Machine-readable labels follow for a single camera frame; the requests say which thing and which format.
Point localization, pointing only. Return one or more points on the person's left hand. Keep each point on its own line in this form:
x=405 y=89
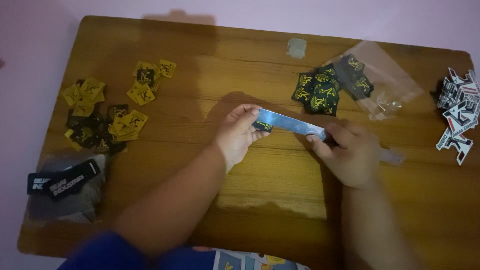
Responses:
x=234 y=138

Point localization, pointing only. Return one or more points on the pile of black woven labels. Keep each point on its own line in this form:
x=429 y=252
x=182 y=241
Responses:
x=322 y=88

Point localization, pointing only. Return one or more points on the single black yellow clothing label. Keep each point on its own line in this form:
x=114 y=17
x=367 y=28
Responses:
x=262 y=126

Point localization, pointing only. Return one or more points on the person's right hand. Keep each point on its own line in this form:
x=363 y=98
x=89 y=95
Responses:
x=350 y=161

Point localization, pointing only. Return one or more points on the silver metal scissors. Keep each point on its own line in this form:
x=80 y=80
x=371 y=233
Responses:
x=290 y=123

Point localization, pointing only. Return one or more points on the person's blue shirt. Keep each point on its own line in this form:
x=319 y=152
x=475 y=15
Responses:
x=112 y=253

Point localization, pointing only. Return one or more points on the short black white-lettered label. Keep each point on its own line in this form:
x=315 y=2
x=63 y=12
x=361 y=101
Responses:
x=37 y=183

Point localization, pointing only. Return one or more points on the pile of white black stickers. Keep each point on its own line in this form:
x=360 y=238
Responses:
x=459 y=112

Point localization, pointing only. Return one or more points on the printed colourful cloth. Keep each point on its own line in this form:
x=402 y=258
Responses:
x=258 y=261

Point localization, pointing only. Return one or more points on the clear plastic bag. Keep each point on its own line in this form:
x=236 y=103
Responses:
x=390 y=88

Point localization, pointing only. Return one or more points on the pile of yellow black labels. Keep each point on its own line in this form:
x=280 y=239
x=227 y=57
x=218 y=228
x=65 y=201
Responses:
x=95 y=120

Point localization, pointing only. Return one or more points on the long black white-lettered label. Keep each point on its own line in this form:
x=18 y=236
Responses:
x=73 y=180

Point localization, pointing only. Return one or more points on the small heap of yellow labels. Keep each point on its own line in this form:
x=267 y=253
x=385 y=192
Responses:
x=148 y=82

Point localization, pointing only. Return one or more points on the grey plastic pouch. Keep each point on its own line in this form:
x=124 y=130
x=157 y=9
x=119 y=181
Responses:
x=71 y=210

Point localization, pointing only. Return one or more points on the grey tape patch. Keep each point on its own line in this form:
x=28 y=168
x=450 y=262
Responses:
x=296 y=48

